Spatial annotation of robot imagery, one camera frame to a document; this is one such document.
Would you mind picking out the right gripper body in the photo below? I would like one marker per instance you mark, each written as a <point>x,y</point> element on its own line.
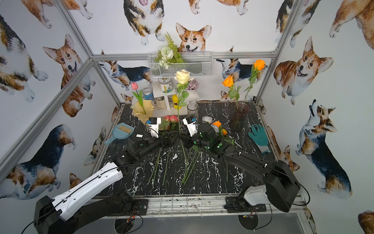
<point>201,135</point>

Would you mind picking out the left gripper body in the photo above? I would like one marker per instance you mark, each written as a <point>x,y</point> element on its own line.
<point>159,140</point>

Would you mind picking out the pink rose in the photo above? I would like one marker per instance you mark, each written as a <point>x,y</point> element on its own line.
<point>159,127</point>
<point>173,118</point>

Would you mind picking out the orange rose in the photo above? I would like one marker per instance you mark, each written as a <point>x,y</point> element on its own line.
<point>223,132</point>
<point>234,91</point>
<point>257,71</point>

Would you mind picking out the cream rose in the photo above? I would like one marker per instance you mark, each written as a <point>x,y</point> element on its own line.
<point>183,78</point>

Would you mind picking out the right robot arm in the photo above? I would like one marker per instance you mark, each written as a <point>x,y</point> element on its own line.
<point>279,185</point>

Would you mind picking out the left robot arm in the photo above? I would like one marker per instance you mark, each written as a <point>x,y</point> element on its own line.
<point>71,210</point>

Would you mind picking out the white rose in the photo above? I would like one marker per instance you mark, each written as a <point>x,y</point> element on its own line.
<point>216,129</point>
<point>191,164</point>
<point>207,119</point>

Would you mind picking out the teal dustpan with brush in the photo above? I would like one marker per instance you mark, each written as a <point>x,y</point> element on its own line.
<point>121,131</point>

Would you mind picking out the yellow fluted vase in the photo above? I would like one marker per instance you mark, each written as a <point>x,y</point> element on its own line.
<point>137,111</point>

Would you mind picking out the clear glass cylinder vase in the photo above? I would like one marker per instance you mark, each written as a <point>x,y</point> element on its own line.
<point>193,110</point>

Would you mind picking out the purple glass vase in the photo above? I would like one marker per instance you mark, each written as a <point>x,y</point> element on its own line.
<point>238,116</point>

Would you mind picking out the yellow bottle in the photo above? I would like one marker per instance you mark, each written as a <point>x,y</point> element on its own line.
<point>175,101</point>

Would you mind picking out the white wooden shelf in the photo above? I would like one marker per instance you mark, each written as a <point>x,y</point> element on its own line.
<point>167,98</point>

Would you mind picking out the blue tin can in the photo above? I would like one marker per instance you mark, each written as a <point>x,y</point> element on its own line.
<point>148,94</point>

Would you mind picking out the teal rubber glove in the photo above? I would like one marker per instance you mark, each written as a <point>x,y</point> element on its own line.
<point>259,136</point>

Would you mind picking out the small pink potted flower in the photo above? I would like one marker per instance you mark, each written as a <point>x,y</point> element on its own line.
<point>192,85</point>

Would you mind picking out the white lidded jar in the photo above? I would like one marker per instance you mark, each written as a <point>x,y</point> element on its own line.
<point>166,85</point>

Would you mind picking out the white green artificial bouquet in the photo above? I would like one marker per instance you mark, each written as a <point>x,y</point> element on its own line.
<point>169,54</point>

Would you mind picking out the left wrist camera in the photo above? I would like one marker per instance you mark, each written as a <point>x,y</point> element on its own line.
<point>153,124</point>

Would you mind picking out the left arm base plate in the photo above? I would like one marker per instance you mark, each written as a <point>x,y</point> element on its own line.
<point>137,207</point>

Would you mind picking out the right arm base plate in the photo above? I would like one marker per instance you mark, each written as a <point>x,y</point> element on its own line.
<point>239,205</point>

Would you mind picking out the white wire basket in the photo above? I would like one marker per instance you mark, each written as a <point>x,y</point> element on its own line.
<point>198,64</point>

